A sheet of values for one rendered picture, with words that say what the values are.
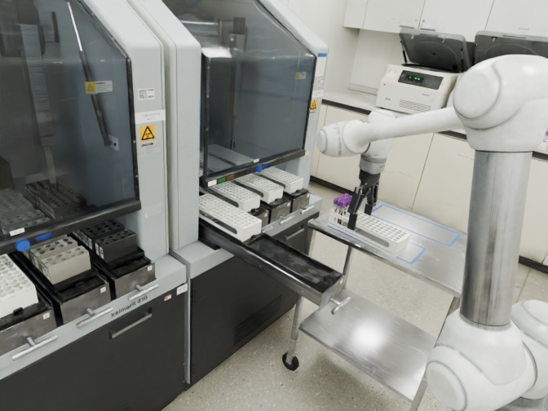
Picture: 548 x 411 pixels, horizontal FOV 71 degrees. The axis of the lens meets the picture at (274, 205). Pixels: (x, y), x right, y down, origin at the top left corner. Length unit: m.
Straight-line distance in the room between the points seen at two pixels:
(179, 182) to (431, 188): 2.54
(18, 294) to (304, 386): 1.31
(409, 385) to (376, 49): 3.27
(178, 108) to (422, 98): 2.47
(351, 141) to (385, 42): 3.06
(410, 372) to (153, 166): 1.30
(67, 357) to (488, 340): 1.08
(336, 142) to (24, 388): 1.10
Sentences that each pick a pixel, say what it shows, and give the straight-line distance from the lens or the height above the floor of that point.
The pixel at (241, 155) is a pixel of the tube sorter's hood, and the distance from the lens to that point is 1.48.
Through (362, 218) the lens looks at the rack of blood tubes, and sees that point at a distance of 1.50.
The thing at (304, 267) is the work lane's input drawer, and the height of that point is 0.80.
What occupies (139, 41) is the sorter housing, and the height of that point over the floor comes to 1.44.
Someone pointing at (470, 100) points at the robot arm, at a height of 1.44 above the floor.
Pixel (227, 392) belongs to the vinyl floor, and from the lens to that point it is 1.94.
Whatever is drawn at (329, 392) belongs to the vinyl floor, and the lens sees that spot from 2.00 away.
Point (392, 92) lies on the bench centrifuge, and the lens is 3.50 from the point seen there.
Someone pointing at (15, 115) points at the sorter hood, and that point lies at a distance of 1.03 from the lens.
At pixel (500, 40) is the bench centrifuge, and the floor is 1.54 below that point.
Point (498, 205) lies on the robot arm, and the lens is 0.88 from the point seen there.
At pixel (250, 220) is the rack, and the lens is 1.40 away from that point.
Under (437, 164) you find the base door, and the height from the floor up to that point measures 0.58.
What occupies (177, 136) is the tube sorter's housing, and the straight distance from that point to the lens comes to 1.27.
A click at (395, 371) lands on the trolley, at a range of 1.80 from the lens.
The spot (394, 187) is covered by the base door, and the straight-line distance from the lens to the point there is 3.62.
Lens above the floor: 1.54
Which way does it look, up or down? 26 degrees down
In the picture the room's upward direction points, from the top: 6 degrees clockwise
